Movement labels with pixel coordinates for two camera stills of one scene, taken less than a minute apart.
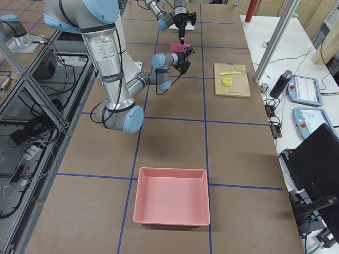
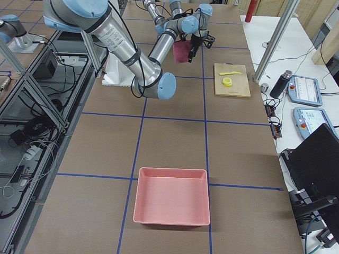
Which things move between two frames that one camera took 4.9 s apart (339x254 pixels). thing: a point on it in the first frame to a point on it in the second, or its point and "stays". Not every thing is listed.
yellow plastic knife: [227, 73] stays
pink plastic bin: [172, 197] stays
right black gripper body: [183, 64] to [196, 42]
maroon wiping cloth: [178, 47] stays
